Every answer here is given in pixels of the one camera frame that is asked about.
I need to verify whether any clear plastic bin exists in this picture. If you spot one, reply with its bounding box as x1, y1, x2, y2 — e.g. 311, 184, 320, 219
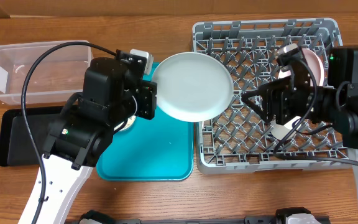
0, 41, 93, 105

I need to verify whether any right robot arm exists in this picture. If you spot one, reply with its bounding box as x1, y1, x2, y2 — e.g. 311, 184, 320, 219
241, 44, 358, 200

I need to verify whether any grey plate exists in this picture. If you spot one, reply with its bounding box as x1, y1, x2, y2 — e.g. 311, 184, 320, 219
152, 52, 234, 122

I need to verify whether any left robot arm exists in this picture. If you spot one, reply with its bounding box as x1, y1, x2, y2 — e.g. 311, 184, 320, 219
19, 49, 157, 223

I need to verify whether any teal serving tray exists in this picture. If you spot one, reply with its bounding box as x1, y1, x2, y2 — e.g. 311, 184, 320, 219
95, 62, 195, 182

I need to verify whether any pink plate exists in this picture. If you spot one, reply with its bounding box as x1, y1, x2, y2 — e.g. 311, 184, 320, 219
274, 48, 324, 86

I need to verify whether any grey dishwasher rack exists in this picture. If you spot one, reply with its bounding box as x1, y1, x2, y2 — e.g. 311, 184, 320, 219
192, 18, 347, 174

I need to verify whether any grey bowl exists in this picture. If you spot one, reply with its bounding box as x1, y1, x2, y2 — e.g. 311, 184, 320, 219
114, 116, 136, 132

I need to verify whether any black waste tray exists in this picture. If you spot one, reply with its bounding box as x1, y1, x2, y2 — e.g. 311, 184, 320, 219
0, 106, 63, 167

